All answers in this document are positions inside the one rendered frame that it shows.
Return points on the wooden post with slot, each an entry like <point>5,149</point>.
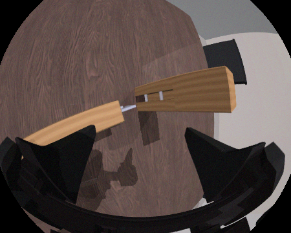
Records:
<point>208,90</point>

